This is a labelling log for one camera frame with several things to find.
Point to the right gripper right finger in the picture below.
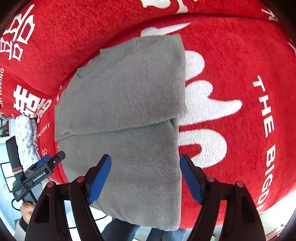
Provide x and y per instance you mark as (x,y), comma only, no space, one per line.
(241,221)

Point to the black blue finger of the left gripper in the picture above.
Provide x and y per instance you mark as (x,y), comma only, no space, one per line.
(52,159)

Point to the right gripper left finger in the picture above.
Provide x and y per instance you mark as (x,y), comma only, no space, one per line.
(49,222)

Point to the grey knitted garment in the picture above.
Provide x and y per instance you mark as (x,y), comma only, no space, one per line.
(126,103)

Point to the person's left hand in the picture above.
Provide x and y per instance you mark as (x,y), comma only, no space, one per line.
(26,210)

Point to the white patterned pillow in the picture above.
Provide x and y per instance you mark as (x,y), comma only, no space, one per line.
(26,140)

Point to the red blanket with white print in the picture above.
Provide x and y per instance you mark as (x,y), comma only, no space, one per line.
(239,80)

